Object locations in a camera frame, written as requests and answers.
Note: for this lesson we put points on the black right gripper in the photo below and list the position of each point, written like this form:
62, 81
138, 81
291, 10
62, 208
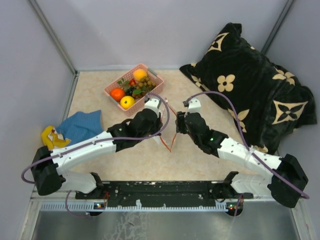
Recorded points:
180, 122

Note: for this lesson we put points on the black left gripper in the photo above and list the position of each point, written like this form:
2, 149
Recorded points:
159, 125

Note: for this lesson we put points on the pink plastic basket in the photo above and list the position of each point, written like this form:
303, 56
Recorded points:
128, 76

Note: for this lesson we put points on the clear zip top bag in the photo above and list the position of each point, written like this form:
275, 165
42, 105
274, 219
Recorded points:
167, 137

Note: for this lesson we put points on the yellow lemon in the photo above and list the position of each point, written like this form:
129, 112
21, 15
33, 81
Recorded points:
127, 102

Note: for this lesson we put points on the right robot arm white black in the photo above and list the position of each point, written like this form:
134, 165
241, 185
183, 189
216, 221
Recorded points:
281, 178

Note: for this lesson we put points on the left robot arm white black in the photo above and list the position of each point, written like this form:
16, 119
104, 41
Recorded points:
51, 169

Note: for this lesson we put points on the dark grape bunch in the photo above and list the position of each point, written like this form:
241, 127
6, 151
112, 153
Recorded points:
130, 91

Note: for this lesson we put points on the brown longan bunch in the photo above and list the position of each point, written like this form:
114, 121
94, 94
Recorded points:
142, 87

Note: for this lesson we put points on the red orange tangerine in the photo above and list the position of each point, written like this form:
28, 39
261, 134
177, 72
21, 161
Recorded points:
117, 94

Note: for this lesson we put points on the red cherry tomato sprig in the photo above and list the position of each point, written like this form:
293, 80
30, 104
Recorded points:
125, 83

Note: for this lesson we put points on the orange peach fruit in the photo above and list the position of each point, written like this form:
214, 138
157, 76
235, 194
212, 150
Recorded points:
139, 74

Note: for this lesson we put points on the blue cloth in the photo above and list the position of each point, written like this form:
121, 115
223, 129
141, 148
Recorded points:
81, 126

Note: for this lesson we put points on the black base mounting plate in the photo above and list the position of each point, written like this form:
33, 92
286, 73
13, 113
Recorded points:
174, 193

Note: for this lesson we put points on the black floral pillow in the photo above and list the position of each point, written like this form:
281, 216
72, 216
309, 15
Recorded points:
266, 100

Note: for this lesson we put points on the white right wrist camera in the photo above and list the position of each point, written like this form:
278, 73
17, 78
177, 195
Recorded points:
193, 105

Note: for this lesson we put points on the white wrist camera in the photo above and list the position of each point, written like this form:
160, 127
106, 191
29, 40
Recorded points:
153, 104
193, 105

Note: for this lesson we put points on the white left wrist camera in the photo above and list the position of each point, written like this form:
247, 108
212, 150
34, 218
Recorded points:
153, 104

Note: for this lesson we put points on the white slotted cable duct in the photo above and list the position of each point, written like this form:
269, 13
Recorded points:
97, 206

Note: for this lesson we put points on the aluminium frame rail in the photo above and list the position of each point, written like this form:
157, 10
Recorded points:
287, 200

